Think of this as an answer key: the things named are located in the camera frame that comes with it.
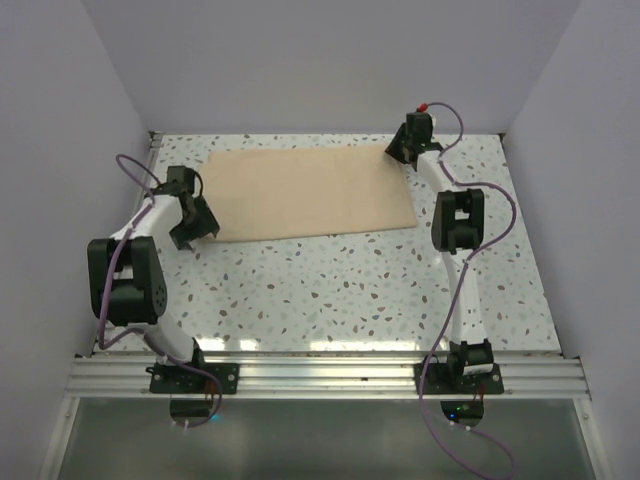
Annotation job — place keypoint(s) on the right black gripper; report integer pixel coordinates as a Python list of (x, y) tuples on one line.
[(392, 148)]

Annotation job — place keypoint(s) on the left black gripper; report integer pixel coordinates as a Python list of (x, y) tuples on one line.
[(206, 225)]

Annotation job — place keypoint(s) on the beige cloth wrap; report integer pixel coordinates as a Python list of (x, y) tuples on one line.
[(262, 194)]

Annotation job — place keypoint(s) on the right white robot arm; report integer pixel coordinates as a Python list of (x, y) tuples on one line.
[(457, 230)]

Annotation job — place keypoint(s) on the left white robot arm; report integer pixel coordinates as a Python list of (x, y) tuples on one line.
[(128, 291)]

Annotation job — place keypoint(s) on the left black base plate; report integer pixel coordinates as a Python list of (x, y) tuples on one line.
[(211, 378)]

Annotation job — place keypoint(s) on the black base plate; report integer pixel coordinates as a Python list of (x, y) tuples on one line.
[(211, 378), (440, 379)]

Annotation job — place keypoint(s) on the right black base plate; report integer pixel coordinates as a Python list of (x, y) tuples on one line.
[(440, 379)]

